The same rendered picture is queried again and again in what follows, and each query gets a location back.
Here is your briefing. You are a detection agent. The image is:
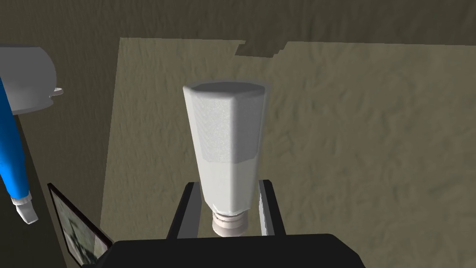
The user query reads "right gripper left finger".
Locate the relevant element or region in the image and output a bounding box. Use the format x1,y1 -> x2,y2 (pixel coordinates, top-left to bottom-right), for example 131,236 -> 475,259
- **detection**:
166,181 -> 202,240

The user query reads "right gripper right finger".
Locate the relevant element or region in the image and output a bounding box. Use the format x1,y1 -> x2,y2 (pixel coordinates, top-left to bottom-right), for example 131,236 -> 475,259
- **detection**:
257,179 -> 287,237

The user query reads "black framed picture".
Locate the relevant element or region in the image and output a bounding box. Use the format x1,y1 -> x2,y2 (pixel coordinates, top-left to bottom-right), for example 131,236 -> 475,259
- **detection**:
47,182 -> 114,268

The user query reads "blue tube with white cap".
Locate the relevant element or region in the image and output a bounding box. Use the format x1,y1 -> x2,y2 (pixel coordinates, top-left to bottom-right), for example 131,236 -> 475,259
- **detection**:
0,76 -> 39,225

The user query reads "grey teapot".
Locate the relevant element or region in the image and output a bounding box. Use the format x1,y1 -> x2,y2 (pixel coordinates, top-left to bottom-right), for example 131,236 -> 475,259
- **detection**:
0,44 -> 64,115

